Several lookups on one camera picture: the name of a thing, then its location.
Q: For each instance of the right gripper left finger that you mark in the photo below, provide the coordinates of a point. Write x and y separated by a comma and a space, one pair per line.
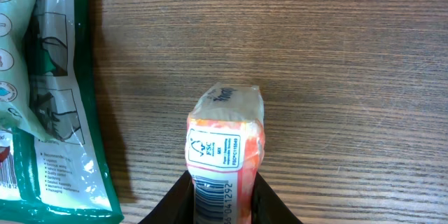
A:
176, 207

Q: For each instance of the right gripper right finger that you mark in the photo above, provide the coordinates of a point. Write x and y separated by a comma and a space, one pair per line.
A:
267, 207

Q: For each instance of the orange Kleenex tissue pack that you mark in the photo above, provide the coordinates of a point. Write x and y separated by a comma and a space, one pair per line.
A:
224, 148

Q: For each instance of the green 3M gloves package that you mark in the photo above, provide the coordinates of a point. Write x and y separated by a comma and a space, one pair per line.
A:
66, 179

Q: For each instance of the red sachet packet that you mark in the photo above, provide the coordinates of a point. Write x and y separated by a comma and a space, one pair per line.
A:
8, 177

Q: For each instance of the pale green wipes packet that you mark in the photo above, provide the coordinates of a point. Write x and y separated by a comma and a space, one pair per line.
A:
15, 89

